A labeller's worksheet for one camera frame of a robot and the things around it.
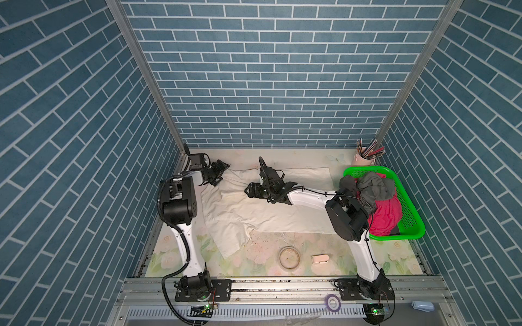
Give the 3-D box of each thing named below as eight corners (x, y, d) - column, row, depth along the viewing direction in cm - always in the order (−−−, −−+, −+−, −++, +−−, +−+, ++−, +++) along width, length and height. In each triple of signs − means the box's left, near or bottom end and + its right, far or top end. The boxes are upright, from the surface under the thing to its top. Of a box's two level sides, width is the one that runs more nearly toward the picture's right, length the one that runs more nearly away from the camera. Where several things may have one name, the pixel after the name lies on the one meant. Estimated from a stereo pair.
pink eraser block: (312, 263, 82) (313, 261, 79) (311, 257, 84) (313, 254, 81) (328, 263, 82) (329, 261, 80) (326, 257, 84) (328, 255, 81)
